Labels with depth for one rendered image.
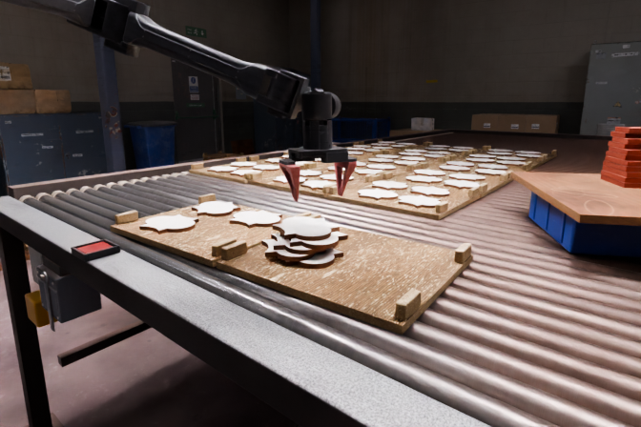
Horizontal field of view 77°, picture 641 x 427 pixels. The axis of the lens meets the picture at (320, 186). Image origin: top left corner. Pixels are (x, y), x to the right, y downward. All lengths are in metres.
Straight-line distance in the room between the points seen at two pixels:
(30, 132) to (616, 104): 7.54
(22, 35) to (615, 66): 7.71
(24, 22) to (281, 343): 5.99
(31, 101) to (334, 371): 5.50
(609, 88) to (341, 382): 6.76
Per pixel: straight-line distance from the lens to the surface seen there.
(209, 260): 0.88
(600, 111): 7.11
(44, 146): 5.79
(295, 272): 0.79
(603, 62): 7.13
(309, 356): 0.60
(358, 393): 0.54
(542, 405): 0.58
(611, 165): 1.34
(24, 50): 6.32
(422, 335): 0.66
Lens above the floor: 1.25
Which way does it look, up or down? 12 degrees down
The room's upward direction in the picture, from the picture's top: straight up
